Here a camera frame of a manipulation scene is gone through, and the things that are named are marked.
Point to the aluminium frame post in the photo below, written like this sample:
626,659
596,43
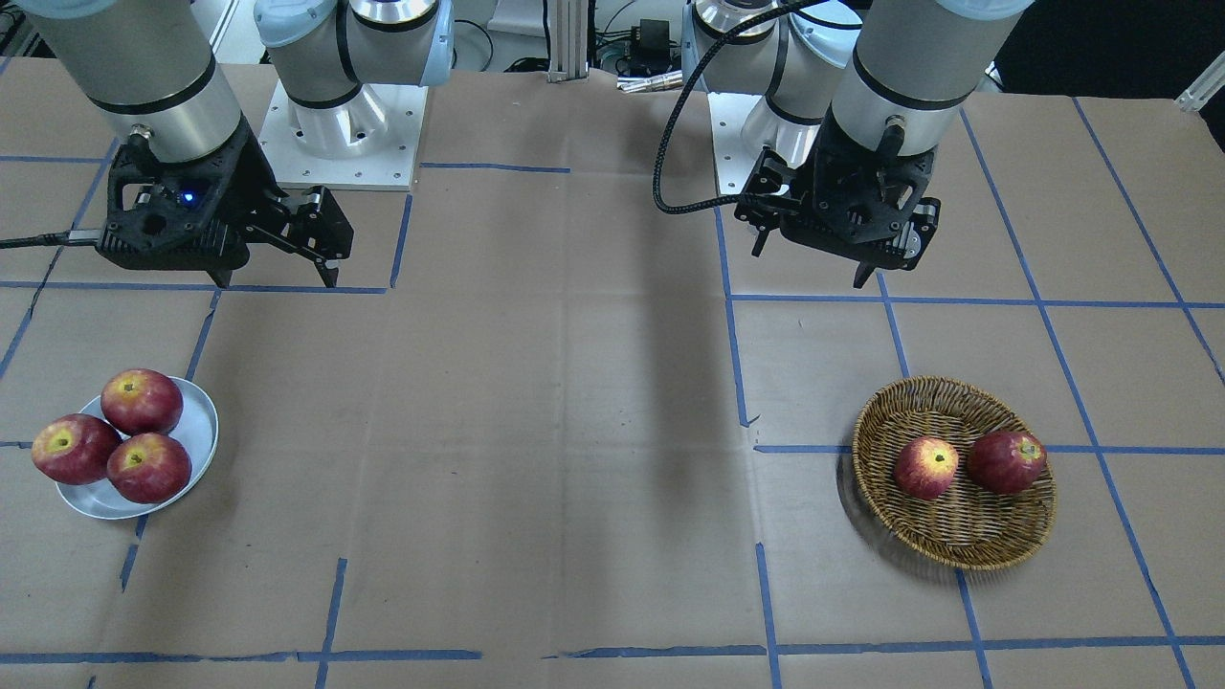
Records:
567,25

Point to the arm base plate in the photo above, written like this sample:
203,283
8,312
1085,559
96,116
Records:
383,153
734,160

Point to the red apple plate front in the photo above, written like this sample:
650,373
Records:
149,468

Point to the red apple plate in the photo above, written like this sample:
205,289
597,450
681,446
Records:
139,401
149,468
75,449

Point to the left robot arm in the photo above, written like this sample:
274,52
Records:
849,109

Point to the black power adapter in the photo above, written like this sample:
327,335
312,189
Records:
649,50

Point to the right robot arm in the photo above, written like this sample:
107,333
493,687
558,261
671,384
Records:
148,63

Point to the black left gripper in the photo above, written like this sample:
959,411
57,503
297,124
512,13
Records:
812,182

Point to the woven wicker basket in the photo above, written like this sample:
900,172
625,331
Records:
968,526

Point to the red yellow apple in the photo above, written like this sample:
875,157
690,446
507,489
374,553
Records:
926,467

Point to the red apple plate back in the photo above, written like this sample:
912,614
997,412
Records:
139,401

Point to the dark red apple in basket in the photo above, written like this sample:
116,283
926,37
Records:
1006,462

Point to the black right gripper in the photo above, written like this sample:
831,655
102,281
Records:
252,179

